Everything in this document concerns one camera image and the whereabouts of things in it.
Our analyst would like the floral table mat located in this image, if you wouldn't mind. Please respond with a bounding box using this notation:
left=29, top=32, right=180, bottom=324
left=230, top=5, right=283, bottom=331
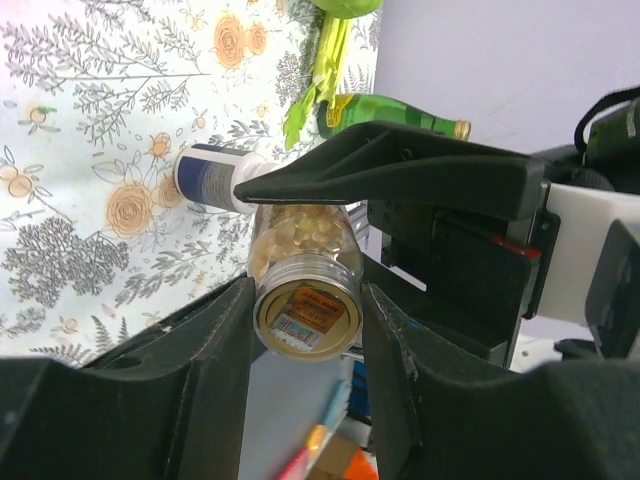
left=1, top=1, right=324, bottom=367

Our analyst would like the clear bottle of yellow pills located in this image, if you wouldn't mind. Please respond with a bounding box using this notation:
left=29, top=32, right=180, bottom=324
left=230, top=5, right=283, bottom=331
left=247, top=204, right=364, bottom=362

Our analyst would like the white bottle blue label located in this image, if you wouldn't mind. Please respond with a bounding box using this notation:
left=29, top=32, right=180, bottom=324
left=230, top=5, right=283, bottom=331
left=174, top=144, right=282, bottom=215

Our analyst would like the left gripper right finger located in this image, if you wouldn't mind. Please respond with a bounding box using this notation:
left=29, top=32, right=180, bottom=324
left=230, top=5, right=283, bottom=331
left=363, top=285, right=639, bottom=479

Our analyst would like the celery stalk toy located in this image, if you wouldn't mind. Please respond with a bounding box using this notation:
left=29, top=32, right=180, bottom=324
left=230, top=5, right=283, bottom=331
left=282, top=12, right=352, bottom=151

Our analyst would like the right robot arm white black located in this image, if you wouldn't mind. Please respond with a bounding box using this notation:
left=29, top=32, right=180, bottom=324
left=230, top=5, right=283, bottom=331
left=235, top=88, right=639, bottom=365

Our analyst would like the green glass bottle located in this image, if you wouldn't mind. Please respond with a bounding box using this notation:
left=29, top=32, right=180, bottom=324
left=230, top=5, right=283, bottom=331
left=317, top=94, right=471, bottom=141

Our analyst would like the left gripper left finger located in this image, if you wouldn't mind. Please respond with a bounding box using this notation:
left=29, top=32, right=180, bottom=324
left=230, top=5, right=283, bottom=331
left=1, top=277, right=255, bottom=479

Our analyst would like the round green cabbage toy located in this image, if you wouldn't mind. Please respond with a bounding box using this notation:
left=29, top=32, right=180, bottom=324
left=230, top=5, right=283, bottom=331
left=312, top=0, right=383, bottom=19

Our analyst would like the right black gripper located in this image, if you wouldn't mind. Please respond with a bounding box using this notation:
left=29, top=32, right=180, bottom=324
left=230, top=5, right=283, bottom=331
left=234, top=121, right=560, bottom=367

